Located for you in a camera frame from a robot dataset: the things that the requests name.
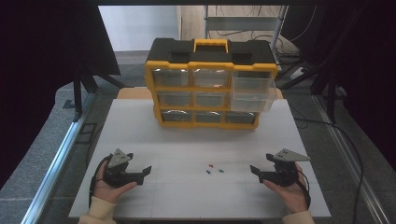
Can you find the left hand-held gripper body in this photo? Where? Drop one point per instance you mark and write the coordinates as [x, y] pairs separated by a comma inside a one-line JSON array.
[[116, 175]]

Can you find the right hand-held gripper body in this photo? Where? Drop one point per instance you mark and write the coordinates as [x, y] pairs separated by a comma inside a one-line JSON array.
[[285, 174]]

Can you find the person's right hand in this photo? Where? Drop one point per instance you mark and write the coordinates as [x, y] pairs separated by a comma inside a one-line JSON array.
[[294, 196]]

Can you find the large clear plastic drawer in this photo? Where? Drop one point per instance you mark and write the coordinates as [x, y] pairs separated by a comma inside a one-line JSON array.
[[252, 93]]

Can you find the black metal stand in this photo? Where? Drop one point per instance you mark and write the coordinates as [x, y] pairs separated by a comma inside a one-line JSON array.
[[77, 90], [331, 93]]

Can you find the white power adapter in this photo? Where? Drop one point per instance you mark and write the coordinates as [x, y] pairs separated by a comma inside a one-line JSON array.
[[297, 73]]

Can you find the set of small clear drawers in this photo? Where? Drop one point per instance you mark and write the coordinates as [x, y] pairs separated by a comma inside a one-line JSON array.
[[207, 78]]

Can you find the yellow black organizer cabinet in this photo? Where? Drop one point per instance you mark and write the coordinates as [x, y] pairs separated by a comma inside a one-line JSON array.
[[211, 53]]

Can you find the black curtain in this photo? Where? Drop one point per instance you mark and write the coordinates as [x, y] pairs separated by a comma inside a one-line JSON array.
[[358, 46], [46, 62]]

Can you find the aluminium floor rail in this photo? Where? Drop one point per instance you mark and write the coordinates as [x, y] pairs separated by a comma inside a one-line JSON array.
[[351, 161], [56, 161]]

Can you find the grey metal shelf frame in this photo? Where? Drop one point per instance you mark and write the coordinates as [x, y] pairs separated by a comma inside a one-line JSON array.
[[243, 22]]

